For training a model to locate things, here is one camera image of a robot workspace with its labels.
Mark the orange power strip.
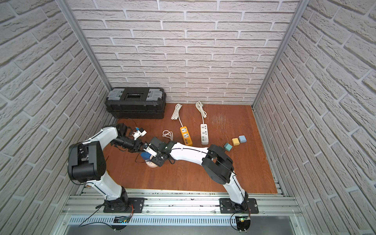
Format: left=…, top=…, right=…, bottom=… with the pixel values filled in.
left=180, top=126, right=193, bottom=146

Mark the white power strip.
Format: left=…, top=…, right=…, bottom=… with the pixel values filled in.
left=200, top=123, right=209, bottom=145

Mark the teal USB charger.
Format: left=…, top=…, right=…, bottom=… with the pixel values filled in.
left=224, top=143, right=233, bottom=152

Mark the yellow charger plug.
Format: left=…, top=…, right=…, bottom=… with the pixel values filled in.
left=232, top=138, right=240, bottom=146

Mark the light blue charger plug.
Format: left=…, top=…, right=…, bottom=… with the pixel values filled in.
left=239, top=135, right=247, bottom=143

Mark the blue cube adapter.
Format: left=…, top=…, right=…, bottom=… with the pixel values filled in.
left=140, top=152, right=151, bottom=161

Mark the round white socket base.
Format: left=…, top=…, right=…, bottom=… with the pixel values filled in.
left=146, top=161, right=158, bottom=168

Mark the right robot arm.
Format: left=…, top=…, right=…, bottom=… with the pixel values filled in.
left=144, top=137, right=249, bottom=212

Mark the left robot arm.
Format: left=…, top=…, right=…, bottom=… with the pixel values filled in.
left=68, top=123, right=146, bottom=213

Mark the black plastic toolbox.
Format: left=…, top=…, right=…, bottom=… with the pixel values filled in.
left=105, top=87, right=166, bottom=119

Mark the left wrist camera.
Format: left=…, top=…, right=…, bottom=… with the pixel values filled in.
left=132, top=127, right=147, bottom=140

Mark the orange strip white cable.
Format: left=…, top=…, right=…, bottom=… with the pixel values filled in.
left=171, top=103, right=185, bottom=127

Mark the aluminium mounting rail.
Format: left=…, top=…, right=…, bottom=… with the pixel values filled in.
left=60, top=187, right=303, bottom=227

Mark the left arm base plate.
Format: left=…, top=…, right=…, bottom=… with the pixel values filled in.
left=103, top=197, right=145, bottom=213

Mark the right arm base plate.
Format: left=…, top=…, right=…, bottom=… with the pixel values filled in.
left=219, top=198, right=259, bottom=214

